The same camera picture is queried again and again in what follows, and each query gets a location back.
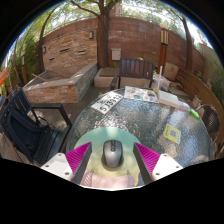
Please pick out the grey and black computer mouse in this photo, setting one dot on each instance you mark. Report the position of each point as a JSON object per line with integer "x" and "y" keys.
{"x": 112, "y": 155}

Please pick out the wall lamp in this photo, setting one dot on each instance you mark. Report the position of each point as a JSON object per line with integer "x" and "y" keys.
{"x": 44, "y": 50}
{"x": 91, "y": 35}

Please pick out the thick tree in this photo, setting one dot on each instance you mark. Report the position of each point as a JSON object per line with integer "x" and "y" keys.
{"x": 103, "y": 40}

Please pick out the green mouse pad, pink rest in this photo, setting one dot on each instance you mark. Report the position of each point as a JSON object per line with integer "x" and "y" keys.
{"x": 110, "y": 133}

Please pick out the clear plastic cup with straw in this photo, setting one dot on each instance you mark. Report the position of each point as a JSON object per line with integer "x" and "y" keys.
{"x": 158, "y": 83}

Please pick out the colourful printed paper sheet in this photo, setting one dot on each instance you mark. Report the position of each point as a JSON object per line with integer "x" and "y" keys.
{"x": 141, "y": 94}

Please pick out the white license plate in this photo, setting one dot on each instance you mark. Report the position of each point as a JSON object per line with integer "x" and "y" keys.
{"x": 107, "y": 103}

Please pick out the slender tree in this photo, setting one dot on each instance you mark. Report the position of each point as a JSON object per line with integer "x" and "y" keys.
{"x": 188, "y": 43}

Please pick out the beige boulder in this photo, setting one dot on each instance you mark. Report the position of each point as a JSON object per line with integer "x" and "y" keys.
{"x": 171, "y": 71}

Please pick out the dark wooden slatted chair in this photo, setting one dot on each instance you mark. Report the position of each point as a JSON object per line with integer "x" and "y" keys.
{"x": 133, "y": 68}

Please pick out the beige stone step block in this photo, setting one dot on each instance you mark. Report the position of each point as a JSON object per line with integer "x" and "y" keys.
{"x": 106, "y": 78}

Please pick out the large white book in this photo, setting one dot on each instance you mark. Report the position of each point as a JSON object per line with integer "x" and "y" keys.
{"x": 170, "y": 99}

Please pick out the stone raised bed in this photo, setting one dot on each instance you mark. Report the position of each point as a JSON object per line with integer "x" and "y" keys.
{"x": 56, "y": 88}

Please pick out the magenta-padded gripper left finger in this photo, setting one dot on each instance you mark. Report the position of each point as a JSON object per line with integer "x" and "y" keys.
{"x": 78, "y": 158}

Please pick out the curved wooden bench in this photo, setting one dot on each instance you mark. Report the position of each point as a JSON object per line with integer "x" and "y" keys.
{"x": 196, "y": 86}

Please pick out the black metal patio chair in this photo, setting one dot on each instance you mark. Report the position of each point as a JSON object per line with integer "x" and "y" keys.
{"x": 50, "y": 143}

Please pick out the black backpack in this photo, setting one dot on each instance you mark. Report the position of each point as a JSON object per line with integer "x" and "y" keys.
{"x": 23, "y": 133}

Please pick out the wooden garden lamp post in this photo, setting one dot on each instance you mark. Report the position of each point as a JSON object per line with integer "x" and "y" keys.
{"x": 163, "y": 50}

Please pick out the yellow card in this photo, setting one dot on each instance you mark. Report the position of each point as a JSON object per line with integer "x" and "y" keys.
{"x": 172, "y": 133}

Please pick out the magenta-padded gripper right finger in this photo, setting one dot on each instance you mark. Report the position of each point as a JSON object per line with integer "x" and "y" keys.
{"x": 147, "y": 158}

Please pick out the grey wall box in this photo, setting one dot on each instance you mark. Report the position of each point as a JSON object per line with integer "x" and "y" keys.
{"x": 116, "y": 54}

